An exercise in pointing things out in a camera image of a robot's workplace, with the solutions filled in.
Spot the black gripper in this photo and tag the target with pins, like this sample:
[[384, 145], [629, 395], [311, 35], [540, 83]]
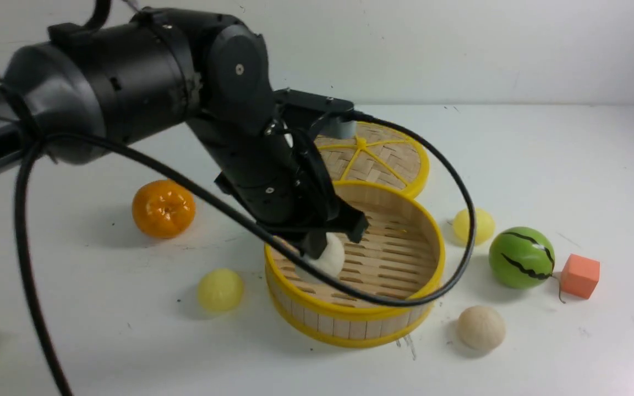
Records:
[[284, 186]]

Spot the white bun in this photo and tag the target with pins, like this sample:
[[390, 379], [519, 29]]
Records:
[[332, 259], [481, 328]]

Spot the yellow bun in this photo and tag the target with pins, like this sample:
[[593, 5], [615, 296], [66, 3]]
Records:
[[220, 290], [485, 226]]

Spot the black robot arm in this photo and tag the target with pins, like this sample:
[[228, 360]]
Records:
[[169, 66]]

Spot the yellow bamboo steamer tray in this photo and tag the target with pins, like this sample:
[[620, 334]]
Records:
[[401, 256]]

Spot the yellow bamboo steamer lid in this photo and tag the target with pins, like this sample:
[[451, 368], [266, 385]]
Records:
[[377, 154]]

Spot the orange toy tangerine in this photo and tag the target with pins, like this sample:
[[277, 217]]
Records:
[[163, 209]]

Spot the green toy watermelon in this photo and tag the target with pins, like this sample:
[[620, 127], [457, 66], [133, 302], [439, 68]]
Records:
[[521, 258]]

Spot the orange foam cube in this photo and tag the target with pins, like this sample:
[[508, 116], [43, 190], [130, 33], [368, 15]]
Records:
[[579, 276]]

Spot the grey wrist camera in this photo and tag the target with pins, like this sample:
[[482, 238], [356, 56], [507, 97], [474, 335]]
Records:
[[315, 115]]

